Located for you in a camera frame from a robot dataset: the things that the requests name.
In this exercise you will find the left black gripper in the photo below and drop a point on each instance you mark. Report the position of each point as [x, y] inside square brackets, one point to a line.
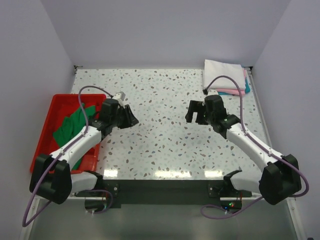
[130, 120]

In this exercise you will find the green t shirt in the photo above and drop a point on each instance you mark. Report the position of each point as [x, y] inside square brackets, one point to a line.
[70, 127]

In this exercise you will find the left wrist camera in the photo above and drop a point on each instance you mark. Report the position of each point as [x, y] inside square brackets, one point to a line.
[119, 96]

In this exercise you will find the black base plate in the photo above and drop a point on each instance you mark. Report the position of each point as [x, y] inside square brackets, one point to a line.
[170, 192]

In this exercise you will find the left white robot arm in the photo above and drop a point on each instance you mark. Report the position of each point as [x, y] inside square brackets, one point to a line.
[52, 178]

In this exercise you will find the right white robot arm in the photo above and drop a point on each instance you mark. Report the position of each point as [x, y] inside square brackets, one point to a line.
[278, 178]

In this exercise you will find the folded teal t shirt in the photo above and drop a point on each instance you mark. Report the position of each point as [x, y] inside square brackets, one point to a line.
[247, 86]

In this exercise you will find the white t shirt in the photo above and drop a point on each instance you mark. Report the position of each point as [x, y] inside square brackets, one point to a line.
[213, 69]

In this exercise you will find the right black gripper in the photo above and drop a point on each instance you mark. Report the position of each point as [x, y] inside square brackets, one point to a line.
[195, 106]

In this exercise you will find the folded pink t shirt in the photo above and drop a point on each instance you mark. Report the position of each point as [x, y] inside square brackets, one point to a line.
[228, 90]

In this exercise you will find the red plastic bin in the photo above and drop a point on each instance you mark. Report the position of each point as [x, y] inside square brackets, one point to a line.
[63, 105]

